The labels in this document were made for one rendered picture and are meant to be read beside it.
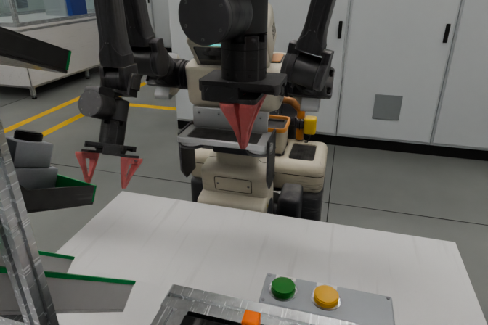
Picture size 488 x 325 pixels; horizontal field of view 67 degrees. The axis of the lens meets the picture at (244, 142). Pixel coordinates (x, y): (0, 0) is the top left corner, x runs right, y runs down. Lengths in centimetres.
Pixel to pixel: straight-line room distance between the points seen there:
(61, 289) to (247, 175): 74
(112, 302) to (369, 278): 52
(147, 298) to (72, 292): 31
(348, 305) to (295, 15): 284
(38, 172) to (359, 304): 51
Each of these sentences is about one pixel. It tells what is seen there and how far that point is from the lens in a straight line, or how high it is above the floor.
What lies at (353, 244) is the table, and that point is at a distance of 94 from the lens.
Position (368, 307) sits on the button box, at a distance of 67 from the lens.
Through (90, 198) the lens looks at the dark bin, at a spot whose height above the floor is 120.
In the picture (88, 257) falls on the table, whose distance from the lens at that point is 94.
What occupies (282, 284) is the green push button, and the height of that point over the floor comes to 97.
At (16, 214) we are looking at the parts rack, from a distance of 39.
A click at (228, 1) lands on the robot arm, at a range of 37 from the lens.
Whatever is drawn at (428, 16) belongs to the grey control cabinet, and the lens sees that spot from 332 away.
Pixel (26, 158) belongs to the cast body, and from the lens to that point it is 49.
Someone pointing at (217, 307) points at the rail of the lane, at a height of 95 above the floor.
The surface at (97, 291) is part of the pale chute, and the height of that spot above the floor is 106.
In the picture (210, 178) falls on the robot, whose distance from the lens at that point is 118.
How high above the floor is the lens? 144
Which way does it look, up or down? 24 degrees down
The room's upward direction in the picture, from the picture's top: straight up
